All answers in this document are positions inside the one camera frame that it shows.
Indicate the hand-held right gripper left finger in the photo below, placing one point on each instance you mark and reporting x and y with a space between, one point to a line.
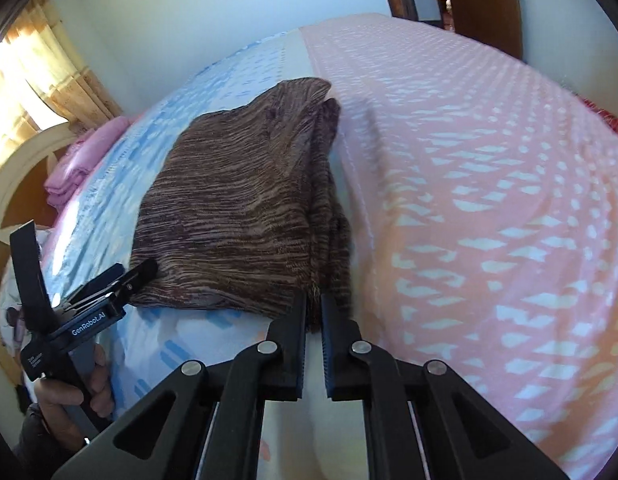
304 350

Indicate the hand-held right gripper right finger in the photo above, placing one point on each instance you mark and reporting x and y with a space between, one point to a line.
326 355

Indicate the pink patterned bedsheet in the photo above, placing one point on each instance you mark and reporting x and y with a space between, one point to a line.
464 210

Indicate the person's left hand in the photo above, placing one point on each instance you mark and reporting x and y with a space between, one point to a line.
64 430

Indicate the cream wooden headboard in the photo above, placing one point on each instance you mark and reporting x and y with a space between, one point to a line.
19 175

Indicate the brown wooden door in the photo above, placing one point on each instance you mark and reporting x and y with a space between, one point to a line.
481 10

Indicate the folded pink quilt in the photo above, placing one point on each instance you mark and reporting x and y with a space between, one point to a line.
84 160

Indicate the yellow patterned curtain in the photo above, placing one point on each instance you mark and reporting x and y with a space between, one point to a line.
49 75

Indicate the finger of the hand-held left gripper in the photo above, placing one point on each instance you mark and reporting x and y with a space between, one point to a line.
101 282
136 275

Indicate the person's left forearm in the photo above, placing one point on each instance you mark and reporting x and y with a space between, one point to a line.
39 445

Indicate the red patterned cloth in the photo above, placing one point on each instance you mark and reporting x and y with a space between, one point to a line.
609 117

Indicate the blue polka-dot printed blanket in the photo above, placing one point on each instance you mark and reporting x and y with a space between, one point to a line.
134 160

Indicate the brown striped knit sweater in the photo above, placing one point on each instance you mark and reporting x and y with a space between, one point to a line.
229 210

